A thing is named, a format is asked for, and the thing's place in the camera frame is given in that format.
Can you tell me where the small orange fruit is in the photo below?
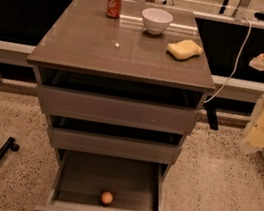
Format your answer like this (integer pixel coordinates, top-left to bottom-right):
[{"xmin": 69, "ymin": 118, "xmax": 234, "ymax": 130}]
[{"xmin": 100, "ymin": 191, "xmax": 114, "ymax": 206}]

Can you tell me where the grey drawer cabinet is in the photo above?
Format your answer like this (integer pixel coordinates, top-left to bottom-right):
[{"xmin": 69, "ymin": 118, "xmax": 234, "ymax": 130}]
[{"xmin": 0, "ymin": 0, "xmax": 229, "ymax": 211}]

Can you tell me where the grey middle drawer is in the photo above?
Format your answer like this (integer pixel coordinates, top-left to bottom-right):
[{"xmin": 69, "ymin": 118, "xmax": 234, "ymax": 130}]
[{"xmin": 47, "ymin": 116, "xmax": 182, "ymax": 165}]

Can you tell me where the grey drawer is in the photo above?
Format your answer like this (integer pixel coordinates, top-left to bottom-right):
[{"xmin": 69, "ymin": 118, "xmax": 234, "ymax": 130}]
[
  {"xmin": 35, "ymin": 150, "xmax": 163, "ymax": 211},
  {"xmin": 34, "ymin": 66, "xmax": 205, "ymax": 135},
  {"xmin": 47, "ymin": 116, "xmax": 182, "ymax": 165}
]

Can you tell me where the grey bottom drawer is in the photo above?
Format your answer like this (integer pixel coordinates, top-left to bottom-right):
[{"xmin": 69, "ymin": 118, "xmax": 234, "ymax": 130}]
[{"xmin": 35, "ymin": 150, "xmax": 163, "ymax": 211}]

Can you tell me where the grey top drawer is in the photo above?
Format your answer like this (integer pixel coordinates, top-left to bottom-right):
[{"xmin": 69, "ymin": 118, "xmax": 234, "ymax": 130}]
[{"xmin": 34, "ymin": 66, "xmax": 205, "ymax": 135}]

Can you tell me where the grey horizontal railing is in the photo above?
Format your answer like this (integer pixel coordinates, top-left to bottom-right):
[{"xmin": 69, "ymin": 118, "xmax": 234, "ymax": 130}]
[{"xmin": 0, "ymin": 41, "xmax": 264, "ymax": 103}]

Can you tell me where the yellow sponge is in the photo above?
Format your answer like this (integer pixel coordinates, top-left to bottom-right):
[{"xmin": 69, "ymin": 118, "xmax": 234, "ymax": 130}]
[{"xmin": 166, "ymin": 39, "xmax": 204, "ymax": 60}]

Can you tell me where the white ceramic bowl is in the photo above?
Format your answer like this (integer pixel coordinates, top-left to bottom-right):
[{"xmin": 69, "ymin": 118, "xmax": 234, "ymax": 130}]
[{"xmin": 141, "ymin": 8, "xmax": 173, "ymax": 35}]

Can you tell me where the red soda can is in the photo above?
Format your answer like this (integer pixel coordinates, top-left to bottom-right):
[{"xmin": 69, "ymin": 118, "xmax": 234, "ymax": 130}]
[{"xmin": 106, "ymin": 0, "xmax": 122, "ymax": 19}]

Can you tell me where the white cable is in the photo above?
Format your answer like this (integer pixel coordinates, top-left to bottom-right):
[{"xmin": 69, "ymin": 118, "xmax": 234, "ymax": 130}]
[{"xmin": 203, "ymin": 12, "xmax": 254, "ymax": 110}]

